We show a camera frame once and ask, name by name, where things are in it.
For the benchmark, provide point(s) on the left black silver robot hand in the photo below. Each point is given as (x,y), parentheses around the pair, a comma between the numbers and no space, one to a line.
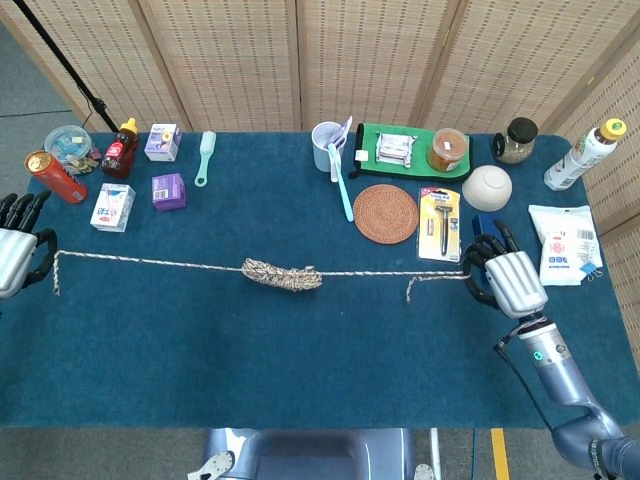
(15,260)

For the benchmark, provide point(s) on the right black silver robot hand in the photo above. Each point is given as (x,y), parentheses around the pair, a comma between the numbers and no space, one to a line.
(515,282)

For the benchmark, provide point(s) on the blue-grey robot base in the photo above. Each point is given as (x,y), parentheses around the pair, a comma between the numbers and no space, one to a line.
(310,455)

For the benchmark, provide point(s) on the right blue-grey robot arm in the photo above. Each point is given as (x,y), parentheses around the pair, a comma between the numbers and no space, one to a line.
(560,370)

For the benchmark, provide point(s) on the white wipes packet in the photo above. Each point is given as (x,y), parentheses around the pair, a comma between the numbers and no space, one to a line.
(560,245)

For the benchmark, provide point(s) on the dark blue box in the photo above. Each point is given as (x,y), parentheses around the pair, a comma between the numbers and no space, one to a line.
(486,223)

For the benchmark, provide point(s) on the blue binder clip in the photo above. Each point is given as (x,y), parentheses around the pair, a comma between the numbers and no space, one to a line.
(587,268)

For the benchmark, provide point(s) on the red drink can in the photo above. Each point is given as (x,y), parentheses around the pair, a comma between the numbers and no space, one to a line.
(55,177)

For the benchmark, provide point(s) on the razor in yellow pack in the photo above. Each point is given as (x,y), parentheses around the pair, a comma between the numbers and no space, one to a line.
(440,225)

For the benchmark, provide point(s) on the beige bowl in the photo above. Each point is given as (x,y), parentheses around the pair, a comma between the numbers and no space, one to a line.
(487,187)

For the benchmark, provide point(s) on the white red milk carton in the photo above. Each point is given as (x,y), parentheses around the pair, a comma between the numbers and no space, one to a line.
(112,210)

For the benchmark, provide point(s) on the clear plastic candy jar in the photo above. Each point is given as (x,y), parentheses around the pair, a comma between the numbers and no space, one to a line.
(65,142)

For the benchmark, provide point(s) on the white bottle yellow cap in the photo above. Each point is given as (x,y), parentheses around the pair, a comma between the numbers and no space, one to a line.
(575,160)

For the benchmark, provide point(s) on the glass jar black lid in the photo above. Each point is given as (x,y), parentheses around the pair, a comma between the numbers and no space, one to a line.
(517,145)

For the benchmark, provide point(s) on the brown syrup bottle yellow cap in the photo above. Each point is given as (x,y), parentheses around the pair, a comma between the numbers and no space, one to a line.
(119,160)

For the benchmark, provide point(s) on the round woven coaster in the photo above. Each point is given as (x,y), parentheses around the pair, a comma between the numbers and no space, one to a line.
(385,214)

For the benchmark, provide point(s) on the orange plastic jar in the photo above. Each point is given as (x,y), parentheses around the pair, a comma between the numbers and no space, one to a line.
(446,150)

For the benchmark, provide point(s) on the purple cardboard box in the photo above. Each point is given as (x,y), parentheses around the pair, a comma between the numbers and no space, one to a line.
(169,192)

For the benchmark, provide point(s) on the yellow floor tape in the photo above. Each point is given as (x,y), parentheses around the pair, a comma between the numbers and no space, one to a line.
(500,450)

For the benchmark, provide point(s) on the silver snack packet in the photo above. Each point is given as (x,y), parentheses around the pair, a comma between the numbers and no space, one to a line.
(395,149)

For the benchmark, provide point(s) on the green mat black trim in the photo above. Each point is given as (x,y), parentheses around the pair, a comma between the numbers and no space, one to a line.
(370,165)

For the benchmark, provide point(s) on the purple white drink carton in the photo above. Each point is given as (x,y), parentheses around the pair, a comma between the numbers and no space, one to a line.
(162,145)

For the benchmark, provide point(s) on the light blue toothbrush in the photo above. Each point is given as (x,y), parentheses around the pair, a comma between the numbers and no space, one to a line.
(345,197)

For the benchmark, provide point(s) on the white mat tag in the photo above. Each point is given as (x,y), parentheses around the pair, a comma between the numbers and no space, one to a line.
(360,155)

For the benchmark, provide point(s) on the blue felt table cloth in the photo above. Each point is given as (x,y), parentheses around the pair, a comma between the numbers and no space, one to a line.
(200,350)

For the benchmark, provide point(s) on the black tripod stand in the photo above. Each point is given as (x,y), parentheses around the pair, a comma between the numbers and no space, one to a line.
(55,50)

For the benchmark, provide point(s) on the mint green scrub brush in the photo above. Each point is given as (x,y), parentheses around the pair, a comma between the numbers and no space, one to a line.
(206,150)

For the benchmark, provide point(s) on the purple white toothpaste tube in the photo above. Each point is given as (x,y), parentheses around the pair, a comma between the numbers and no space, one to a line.
(341,135)

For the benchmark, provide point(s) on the light blue cup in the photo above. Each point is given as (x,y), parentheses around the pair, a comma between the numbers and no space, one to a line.
(322,152)

